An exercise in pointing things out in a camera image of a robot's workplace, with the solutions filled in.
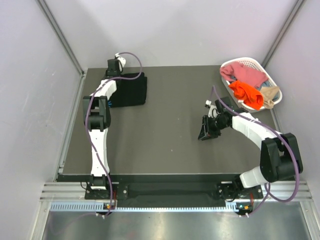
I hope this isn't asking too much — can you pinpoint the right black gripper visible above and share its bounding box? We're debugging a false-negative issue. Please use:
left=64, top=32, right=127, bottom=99
left=198, top=114, right=229, bottom=141

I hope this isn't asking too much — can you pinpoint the light blue garment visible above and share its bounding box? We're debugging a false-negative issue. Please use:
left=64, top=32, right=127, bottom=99
left=259, top=80, right=271, bottom=89

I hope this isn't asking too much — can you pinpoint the beige garment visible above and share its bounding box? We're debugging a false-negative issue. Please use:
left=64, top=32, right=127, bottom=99
left=259, top=86, right=280, bottom=109

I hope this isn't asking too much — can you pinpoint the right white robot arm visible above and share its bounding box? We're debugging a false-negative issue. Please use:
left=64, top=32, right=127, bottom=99
left=198, top=97, right=303, bottom=198

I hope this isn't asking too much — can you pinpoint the black t shirt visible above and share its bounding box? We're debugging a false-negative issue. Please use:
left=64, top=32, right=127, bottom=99
left=108, top=72, right=148, bottom=108

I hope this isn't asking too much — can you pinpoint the grey slotted cable duct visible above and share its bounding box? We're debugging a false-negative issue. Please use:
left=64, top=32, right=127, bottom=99
left=50, top=202, right=252, bottom=213

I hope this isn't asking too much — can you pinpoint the white laundry basket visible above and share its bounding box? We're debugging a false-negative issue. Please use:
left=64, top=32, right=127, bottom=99
left=219, top=57, right=283, bottom=113

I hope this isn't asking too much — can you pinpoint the pink t shirt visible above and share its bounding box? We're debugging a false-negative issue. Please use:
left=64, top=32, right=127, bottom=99
left=219, top=61, right=268, bottom=88

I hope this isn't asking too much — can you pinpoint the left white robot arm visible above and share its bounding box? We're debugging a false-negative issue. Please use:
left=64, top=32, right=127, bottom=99
left=82, top=57, right=123, bottom=200

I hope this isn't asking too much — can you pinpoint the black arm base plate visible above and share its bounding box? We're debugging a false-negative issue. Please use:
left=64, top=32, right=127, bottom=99
left=84, top=173, right=266, bottom=201

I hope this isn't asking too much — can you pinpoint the orange t shirt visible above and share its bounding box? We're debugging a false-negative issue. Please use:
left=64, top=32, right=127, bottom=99
left=228, top=80, right=264, bottom=110

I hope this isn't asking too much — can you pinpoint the aluminium frame rail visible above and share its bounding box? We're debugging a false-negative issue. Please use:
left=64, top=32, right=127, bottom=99
left=39, top=181, right=313, bottom=202

